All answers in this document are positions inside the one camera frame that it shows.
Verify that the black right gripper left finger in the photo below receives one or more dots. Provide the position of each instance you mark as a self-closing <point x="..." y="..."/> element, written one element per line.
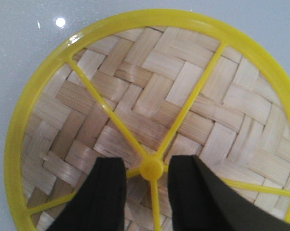
<point x="99" y="205"/>

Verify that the bamboo steamer lid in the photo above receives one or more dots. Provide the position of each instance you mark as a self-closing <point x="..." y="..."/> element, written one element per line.
<point x="145" y="86"/>

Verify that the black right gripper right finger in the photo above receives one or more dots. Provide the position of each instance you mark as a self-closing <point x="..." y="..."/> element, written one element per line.
<point x="201" y="201"/>

